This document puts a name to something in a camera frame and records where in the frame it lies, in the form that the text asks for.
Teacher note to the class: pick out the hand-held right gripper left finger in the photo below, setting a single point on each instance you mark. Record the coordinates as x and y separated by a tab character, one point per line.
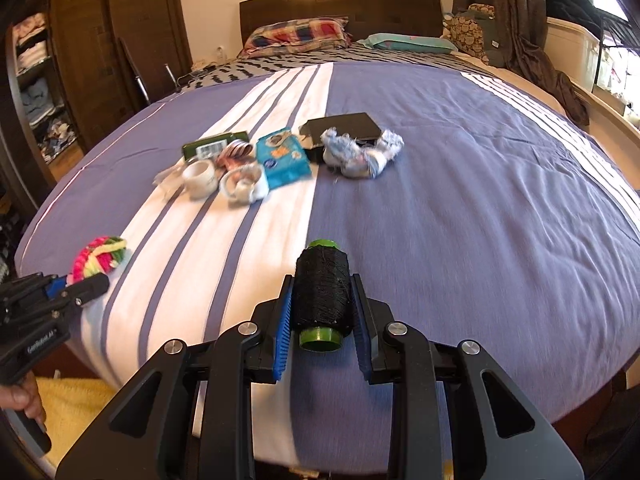
281	332

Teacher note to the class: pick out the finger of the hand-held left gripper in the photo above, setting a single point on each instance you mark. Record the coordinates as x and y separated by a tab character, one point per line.
52	287
85	290

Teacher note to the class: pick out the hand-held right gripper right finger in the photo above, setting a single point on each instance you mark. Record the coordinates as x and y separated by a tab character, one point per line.
363	332

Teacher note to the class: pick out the pink and green yarn ball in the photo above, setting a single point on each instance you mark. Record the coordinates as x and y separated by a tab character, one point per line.
97	257

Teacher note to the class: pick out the black thread spool green core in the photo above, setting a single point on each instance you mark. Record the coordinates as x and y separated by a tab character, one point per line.
320	285

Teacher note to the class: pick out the clear plastic wrapper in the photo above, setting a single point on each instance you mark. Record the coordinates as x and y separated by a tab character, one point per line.
167	177

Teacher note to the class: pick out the white tape roll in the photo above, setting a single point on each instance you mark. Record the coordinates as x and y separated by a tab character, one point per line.
191	181

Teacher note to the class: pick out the blue snack packet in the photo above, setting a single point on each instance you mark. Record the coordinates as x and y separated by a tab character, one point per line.
285	162

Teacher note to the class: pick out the blue and white cloth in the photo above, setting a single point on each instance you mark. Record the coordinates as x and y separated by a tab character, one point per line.
357	160

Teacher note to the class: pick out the striped ribbon roll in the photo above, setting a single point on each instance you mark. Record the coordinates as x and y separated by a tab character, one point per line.
237	152

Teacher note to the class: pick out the green packet with white label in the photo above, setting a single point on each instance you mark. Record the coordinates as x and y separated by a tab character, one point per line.
225	140

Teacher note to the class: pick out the black box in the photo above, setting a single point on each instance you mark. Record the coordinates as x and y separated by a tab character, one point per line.
345	127

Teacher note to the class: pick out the person's left hand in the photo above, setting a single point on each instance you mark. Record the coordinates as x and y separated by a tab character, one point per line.
22	397

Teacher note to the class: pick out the yellow towel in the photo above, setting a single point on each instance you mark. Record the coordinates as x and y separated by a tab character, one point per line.
75	410

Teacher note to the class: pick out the blue white striped bed cover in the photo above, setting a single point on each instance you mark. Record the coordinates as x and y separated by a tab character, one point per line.
450	210

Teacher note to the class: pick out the shelves of folded clothes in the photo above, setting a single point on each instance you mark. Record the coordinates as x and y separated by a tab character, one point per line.
40	85

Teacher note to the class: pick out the dark wooden wardrobe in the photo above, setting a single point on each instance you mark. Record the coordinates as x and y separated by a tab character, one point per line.
100	35

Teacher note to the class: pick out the black and white patterned blanket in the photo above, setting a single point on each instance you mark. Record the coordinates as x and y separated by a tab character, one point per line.
260	67

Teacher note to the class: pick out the teal pillow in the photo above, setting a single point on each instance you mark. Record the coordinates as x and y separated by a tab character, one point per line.
405	42

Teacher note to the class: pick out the plaid pillow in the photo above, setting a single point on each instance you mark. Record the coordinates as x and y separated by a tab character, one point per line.
295	35

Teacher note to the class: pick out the grey green cushion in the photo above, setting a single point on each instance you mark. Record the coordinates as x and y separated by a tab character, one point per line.
497	47

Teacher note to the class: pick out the brown patterned cushion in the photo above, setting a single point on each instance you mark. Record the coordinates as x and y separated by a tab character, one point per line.
467	32

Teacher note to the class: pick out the dark wooden headboard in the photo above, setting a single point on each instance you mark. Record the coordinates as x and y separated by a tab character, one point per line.
350	5

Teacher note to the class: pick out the white storage box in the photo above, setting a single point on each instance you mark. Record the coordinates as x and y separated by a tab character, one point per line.
570	50

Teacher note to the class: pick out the brown curtain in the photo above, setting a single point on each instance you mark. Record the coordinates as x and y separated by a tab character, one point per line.
510	0

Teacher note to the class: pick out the black metal rack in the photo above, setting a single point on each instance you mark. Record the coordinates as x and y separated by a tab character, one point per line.
612	35

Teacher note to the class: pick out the black clothing pile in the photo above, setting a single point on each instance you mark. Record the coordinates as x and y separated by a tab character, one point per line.
565	0

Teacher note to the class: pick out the metal frame chair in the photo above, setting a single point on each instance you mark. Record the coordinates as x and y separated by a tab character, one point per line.
137	80

